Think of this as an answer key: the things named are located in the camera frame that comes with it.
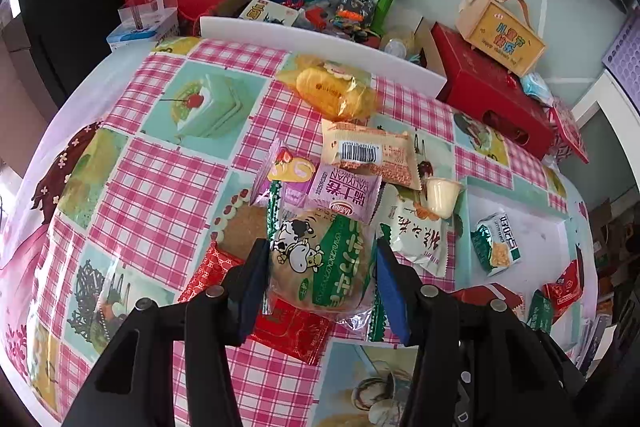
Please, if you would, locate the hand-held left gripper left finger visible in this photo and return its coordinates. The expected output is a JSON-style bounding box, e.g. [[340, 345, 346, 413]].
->
[[62, 237, 271, 427]]

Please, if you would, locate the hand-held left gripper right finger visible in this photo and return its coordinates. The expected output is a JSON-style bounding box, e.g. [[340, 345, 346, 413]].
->
[[375, 237, 588, 427]]

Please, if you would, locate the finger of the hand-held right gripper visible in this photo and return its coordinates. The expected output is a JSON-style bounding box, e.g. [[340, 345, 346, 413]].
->
[[450, 344, 483, 427]]

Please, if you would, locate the red gold patterned packet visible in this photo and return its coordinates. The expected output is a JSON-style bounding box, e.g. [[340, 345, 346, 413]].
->
[[177, 239, 333, 365]]

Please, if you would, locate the white packet with red characters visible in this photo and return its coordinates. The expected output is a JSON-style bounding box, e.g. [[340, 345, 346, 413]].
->
[[375, 184, 451, 278]]

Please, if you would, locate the green cow print bread packet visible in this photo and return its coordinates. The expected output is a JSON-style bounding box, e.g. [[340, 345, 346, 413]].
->
[[262, 179, 391, 343]]

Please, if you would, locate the red snack packet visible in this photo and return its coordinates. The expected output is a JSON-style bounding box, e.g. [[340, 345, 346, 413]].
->
[[450, 284, 526, 323], [542, 259, 583, 323]]

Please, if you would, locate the cream pudding cup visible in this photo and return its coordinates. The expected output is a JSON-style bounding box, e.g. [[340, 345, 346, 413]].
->
[[424, 177, 466, 220]]

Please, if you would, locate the white green corn snack packet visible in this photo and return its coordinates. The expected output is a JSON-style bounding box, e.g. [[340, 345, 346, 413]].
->
[[470, 212, 523, 278]]

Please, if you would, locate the purple swiss roll packet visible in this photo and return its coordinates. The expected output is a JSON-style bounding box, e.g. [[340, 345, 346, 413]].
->
[[248, 139, 383, 228]]

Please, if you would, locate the white tray with mint rim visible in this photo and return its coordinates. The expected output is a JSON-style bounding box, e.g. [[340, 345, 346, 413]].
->
[[452, 177, 596, 350]]

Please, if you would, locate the beige packet with barcode label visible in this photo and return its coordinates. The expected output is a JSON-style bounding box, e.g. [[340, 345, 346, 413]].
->
[[320, 119, 423, 190]]

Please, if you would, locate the yellow bread packet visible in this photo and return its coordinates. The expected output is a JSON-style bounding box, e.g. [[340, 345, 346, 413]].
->
[[277, 54, 381, 122]]

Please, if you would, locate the red gift box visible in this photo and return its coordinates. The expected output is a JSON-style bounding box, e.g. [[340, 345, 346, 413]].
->
[[430, 22, 556, 160]]

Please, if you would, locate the red patterned flat box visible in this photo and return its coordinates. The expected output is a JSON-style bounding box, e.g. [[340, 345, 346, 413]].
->
[[547, 99, 591, 165]]

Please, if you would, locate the white foam board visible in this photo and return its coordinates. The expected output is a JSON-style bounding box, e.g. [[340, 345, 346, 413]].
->
[[199, 16, 448, 100]]

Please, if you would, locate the clear plastic jar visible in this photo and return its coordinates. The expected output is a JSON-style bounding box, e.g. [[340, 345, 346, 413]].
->
[[380, 32, 416, 58]]

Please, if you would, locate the light blue plastic packet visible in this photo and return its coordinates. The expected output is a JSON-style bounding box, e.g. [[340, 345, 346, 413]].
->
[[520, 72, 555, 105]]

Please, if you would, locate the white yellow card box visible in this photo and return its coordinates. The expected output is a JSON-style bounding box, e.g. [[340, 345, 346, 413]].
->
[[239, 0, 301, 26]]

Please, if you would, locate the blue white tissue box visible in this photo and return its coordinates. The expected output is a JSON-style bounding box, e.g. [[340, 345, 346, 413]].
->
[[106, 22, 180, 52]]

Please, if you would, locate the colourful dark pouch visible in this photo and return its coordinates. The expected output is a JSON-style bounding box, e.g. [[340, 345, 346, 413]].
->
[[332, 0, 381, 32]]

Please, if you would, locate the clear plastic box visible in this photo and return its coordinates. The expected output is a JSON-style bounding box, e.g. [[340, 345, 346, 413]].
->
[[118, 0, 180, 32]]

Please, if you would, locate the purple perforated board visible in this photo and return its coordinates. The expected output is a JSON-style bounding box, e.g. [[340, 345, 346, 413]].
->
[[602, 9, 640, 100]]

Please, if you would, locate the tan carry box with handle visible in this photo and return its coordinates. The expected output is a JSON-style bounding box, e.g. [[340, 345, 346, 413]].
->
[[457, 0, 546, 78]]

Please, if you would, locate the white furniture frame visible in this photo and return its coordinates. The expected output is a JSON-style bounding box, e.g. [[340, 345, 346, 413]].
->
[[570, 69, 640, 142]]

